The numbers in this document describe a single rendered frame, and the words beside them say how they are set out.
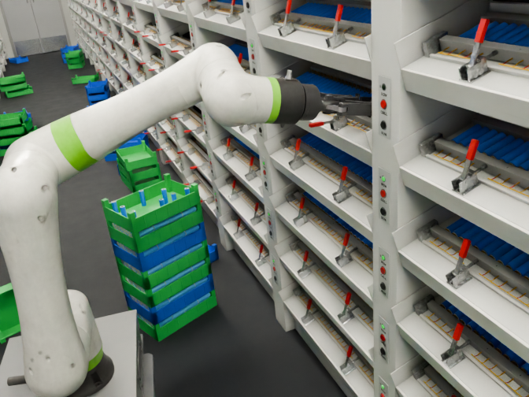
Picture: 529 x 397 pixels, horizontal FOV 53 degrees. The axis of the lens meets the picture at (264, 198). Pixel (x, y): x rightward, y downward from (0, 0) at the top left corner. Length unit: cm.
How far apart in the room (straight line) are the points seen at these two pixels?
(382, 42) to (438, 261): 44
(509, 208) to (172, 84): 67
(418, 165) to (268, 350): 115
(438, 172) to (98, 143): 68
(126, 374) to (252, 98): 81
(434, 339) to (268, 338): 97
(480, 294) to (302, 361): 104
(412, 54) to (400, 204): 30
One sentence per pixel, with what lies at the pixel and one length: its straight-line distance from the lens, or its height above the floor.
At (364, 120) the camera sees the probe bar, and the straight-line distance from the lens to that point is 125.
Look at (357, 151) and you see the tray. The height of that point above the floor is 90.
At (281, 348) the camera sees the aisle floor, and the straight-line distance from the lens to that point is 203.
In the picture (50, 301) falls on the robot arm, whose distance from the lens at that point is 113.
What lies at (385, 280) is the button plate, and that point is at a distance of 126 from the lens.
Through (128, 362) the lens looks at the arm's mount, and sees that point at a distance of 151.
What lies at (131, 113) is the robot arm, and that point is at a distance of 113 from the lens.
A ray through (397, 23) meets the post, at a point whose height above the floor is 119.
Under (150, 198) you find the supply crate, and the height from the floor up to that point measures 49.
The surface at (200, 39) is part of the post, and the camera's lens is 232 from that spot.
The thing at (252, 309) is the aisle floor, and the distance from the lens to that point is 223.
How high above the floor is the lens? 134
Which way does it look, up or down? 25 degrees down
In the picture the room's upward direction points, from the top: 6 degrees counter-clockwise
